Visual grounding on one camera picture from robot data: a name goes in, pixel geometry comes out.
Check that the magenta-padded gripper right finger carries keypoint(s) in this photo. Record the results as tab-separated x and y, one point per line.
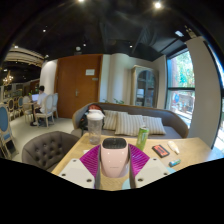
150	171

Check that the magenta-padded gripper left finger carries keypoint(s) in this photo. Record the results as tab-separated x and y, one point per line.
78	173

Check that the pink computer mouse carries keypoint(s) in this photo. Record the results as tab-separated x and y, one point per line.
114	160

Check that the black and red flat box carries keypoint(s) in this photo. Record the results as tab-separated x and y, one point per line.
160	151

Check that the small teal object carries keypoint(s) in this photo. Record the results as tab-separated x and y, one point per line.
174	162

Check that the white tube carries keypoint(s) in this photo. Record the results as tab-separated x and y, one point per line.
173	147

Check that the green drink can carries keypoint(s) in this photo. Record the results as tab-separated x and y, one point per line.
142	138

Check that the grey tufted armchair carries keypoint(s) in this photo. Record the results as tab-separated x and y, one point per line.
48	150

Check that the striped cushion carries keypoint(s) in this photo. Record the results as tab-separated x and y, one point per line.
155	125
128	124
109	120

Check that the clear shaker bottle white lid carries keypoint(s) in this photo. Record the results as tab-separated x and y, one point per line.
95	128

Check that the grey curved sofa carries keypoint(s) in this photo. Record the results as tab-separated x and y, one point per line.
173	125

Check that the black backpack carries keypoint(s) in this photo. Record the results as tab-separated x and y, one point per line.
85	120

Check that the white dining chair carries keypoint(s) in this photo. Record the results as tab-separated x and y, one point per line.
46	106
55	103

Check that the tall side window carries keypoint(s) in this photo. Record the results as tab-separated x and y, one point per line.
220	133

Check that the person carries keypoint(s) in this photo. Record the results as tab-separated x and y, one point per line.
41	100

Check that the arched glass-door cabinet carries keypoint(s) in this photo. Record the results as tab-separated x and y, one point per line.
145	86

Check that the open laptop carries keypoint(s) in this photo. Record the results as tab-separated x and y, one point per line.
35	97

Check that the blue-backed chairs group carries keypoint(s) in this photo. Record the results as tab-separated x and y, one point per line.
5	123

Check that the brown wooden door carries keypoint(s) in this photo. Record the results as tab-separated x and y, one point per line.
75	83

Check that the large black-framed window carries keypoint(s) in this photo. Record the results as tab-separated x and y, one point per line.
181	86

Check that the chandelier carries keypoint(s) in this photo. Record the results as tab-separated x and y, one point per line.
8	79

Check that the recessed ceiling lights group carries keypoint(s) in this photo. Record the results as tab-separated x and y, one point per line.
157	5

